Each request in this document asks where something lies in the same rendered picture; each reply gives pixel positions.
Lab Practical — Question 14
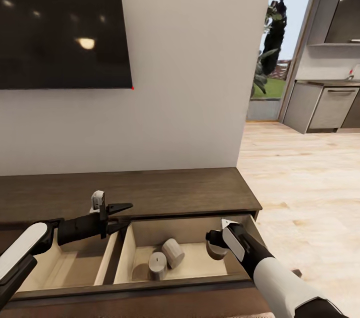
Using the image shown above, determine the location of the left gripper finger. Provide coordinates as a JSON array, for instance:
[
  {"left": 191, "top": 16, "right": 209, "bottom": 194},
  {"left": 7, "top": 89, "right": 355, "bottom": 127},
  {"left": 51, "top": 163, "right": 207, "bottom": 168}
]
[
  {"left": 106, "top": 221, "right": 131, "bottom": 235},
  {"left": 105, "top": 203, "right": 133, "bottom": 221}
]

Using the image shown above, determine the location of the pillar candle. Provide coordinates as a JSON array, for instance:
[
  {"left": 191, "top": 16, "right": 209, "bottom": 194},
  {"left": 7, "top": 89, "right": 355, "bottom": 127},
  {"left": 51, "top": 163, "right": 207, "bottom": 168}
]
[
  {"left": 161, "top": 238, "right": 185, "bottom": 268},
  {"left": 148, "top": 252, "right": 167, "bottom": 281},
  {"left": 206, "top": 240, "right": 228, "bottom": 260}
]

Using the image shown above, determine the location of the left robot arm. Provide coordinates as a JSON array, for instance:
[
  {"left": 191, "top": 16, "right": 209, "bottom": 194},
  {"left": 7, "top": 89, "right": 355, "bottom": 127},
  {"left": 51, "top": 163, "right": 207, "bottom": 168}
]
[{"left": 0, "top": 190, "right": 133, "bottom": 310}]

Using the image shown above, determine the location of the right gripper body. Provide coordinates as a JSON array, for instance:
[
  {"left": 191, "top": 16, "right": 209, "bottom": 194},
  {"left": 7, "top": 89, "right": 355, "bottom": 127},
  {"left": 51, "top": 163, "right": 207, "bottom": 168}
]
[{"left": 209, "top": 230, "right": 228, "bottom": 248}]

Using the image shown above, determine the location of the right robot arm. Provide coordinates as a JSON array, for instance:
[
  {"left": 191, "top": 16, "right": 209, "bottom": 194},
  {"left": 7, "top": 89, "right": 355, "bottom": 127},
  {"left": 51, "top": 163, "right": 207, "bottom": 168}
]
[{"left": 205, "top": 219, "right": 349, "bottom": 318}]

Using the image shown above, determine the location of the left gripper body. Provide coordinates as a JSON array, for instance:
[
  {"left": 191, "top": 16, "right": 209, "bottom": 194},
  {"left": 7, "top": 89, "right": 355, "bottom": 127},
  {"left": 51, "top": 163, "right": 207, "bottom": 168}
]
[{"left": 75, "top": 204, "right": 107, "bottom": 241}]

